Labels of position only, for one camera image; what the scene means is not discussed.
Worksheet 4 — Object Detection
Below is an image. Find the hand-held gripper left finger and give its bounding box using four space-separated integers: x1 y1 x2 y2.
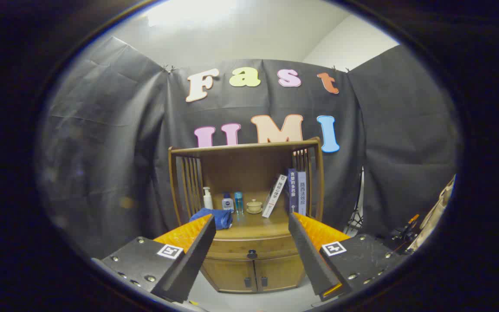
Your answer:
91 213 217 304

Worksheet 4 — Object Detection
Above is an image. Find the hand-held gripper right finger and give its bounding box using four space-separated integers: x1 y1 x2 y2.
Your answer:
288 211 406 302

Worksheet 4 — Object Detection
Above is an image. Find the wooden cabinet door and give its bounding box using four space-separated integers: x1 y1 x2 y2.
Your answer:
255 256 306 292
201 259 257 293

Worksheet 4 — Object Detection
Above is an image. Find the wooden countertop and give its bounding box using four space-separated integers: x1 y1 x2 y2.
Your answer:
188 204 319 241

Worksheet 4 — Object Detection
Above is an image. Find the wooden cabinet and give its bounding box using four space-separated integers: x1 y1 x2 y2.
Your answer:
168 137 324 294

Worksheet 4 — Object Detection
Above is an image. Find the blue folded towel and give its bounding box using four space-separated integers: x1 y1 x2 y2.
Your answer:
189 208 233 230

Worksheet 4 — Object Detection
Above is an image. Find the black tripod stand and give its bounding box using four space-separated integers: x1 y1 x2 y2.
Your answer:
344 167 365 237

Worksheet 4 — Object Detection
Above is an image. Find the light purple book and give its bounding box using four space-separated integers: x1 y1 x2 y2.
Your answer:
297 171 307 216

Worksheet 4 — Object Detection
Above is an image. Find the dark blue book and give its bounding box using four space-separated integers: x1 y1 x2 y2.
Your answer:
287 168 298 214

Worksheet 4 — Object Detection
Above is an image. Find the white book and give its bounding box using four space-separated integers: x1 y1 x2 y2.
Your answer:
262 174 288 218

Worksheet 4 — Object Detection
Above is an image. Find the black device with orange parts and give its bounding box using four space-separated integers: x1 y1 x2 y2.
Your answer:
382 214 421 254

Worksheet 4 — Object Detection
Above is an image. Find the beige bag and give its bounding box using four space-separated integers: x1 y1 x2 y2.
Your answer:
408 173 457 252

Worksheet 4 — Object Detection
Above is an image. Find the black backdrop cloth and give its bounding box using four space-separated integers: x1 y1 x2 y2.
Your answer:
37 36 460 260

